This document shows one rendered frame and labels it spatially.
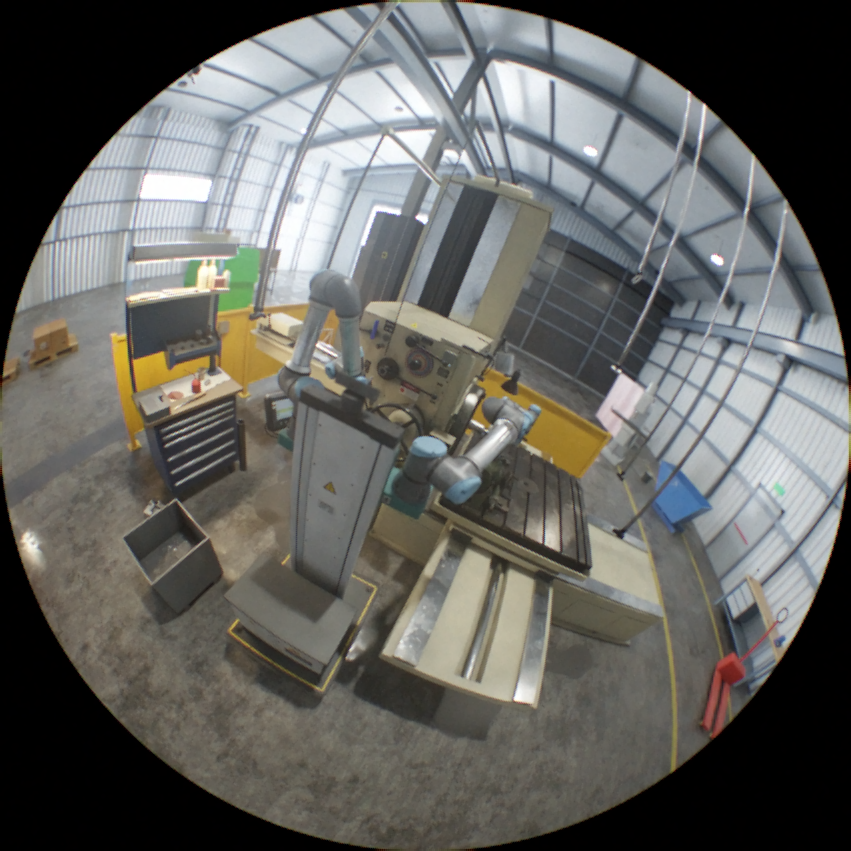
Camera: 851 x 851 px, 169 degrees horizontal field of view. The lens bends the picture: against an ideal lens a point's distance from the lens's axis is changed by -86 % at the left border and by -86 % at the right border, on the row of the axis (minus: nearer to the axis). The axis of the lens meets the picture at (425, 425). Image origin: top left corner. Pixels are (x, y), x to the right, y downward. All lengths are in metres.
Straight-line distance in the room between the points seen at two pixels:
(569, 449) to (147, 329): 5.06
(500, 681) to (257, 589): 1.35
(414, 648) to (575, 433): 3.62
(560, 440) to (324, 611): 3.81
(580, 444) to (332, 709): 4.24
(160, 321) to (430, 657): 2.84
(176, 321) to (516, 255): 2.66
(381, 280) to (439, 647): 2.65
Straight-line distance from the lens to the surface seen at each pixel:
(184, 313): 2.63
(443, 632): 1.73
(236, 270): 5.07
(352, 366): 1.15
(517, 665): 1.90
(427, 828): 2.54
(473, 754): 2.52
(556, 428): 4.33
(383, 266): 2.57
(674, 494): 7.23
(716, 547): 8.58
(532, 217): 2.35
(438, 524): 2.32
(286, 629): 1.43
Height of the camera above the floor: 2.22
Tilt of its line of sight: 29 degrees down
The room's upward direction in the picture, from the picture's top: 23 degrees clockwise
